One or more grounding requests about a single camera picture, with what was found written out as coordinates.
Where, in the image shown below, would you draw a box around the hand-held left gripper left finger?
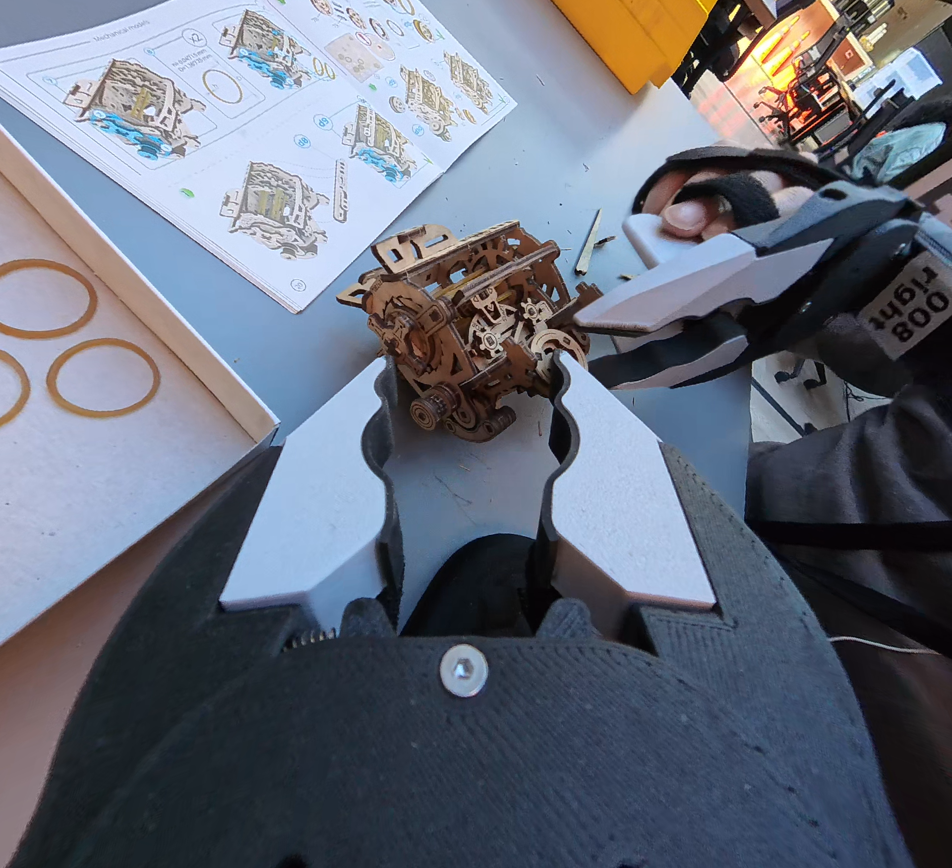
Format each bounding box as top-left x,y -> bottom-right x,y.
218,357 -> 406,638

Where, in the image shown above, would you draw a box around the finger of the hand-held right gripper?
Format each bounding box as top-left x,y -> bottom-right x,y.
588,320 -> 752,392
573,232 -> 835,335

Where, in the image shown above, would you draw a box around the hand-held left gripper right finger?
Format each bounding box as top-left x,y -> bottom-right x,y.
537,351 -> 718,642

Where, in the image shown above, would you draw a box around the wooden mechanical model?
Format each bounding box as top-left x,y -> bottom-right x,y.
336,220 -> 605,444

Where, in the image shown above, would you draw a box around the person's right hand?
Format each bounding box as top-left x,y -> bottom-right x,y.
636,165 -> 815,242

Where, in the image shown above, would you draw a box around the wooden stick offcut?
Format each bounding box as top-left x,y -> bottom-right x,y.
573,208 -> 617,278

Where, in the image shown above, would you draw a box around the black office chair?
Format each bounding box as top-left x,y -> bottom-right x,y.
755,61 -> 856,144

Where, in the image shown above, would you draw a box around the person's dark clothing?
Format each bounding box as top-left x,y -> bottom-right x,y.
746,386 -> 952,868

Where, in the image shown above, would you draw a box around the white cardboard box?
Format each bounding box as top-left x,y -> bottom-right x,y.
0,126 -> 281,649

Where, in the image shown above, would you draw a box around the loose tan rubber bands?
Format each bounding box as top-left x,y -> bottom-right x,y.
0,258 -> 162,430

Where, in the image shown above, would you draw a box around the white instruction booklet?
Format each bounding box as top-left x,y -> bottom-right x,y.
0,0 -> 519,314

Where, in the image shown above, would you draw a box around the thin white cable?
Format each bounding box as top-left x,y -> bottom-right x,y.
828,634 -> 940,655

